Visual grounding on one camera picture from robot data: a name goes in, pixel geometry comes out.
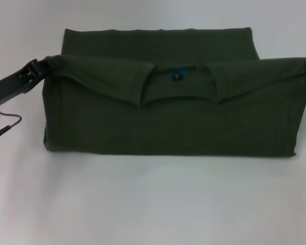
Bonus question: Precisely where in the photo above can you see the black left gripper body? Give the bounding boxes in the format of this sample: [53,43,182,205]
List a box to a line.
[0,58,45,103]

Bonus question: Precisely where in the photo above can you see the dark green printed t-shirt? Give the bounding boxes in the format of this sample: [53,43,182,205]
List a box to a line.
[42,25,306,157]

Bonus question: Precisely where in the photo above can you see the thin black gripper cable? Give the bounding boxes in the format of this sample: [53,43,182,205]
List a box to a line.
[0,108,23,148]

